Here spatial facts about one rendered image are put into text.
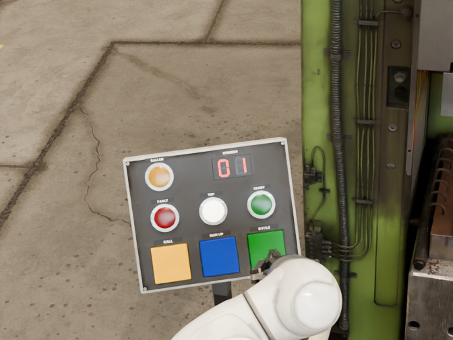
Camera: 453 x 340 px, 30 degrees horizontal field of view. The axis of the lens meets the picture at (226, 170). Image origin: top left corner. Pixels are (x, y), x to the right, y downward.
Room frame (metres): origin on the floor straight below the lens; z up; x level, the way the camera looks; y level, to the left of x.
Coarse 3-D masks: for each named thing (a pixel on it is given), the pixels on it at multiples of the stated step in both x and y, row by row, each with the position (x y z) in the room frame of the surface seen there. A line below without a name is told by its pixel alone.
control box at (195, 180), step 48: (240, 144) 1.47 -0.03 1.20; (144, 192) 1.41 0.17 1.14; (192, 192) 1.42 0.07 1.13; (240, 192) 1.42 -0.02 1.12; (288, 192) 1.42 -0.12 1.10; (144, 240) 1.36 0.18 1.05; (192, 240) 1.37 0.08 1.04; (240, 240) 1.37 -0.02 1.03; (288, 240) 1.37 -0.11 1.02; (144, 288) 1.31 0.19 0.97
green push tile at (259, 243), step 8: (264, 232) 1.37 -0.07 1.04; (272, 232) 1.37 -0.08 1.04; (280, 232) 1.37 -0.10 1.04; (248, 240) 1.36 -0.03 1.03; (256, 240) 1.36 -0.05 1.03; (264, 240) 1.36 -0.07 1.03; (272, 240) 1.36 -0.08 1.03; (280, 240) 1.36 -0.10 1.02; (248, 248) 1.36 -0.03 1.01; (256, 248) 1.35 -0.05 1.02; (264, 248) 1.35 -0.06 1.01; (272, 248) 1.35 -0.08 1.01; (280, 248) 1.35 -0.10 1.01; (256, 256) 1.34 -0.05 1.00; (264, 256) 1.34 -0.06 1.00
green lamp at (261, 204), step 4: (256, 196) 1.41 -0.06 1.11; (260, 196) 1.41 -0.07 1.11; (264, 196) 1.41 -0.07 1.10; (268, 196) 1.41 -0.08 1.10; (252, 200) 1.41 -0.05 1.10; (256, 200) 1.41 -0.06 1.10; (260, 200) 1.41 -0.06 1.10; (264, 200) 1.41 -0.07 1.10; (268, 200) 1.41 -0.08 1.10; (252, 204) 1.40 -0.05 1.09; (256, 204) 1.40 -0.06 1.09; (260, 204) 1.40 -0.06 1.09; (264, 204) 1.40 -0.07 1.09; (268, 204) 1.40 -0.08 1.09; (252, 208) 1.40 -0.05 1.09; (256, 208) 1.40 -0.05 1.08; (260, 208) 1.40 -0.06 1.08; (264, 208) 1.40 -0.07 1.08; (268, 208) 1.40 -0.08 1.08; (256, 212) 1.39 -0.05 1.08; (260, 212) 1.39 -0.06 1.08; (264, 212) 1.39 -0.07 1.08
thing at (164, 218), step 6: (162, 210) 1.39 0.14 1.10; (168, 210) 1.39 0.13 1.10; (156, 216) 1.39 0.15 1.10; (162, 216) 1.39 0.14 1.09; (168, 216) 1.39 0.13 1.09; (174, 216) 1.39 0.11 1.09; (156, 222) 1.38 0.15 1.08; (162, 222) 1.38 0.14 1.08; (168, 222) 1.38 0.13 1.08; (174, 222) 1.38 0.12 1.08; (162, 228) 1.38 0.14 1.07
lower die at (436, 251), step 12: (444, 168) 1.63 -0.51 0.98; (444, 192) 1.54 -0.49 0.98; (444, 204) 1.49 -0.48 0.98; (444, 216) 1.45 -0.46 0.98; (432, 228) 1.41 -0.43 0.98; (444, 228) 1.41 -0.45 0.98; (432, 240) 1.39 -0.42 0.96; (444, 240) 1.39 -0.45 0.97; (432, 252) 1.39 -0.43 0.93; (444, 252) 1.38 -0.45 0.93
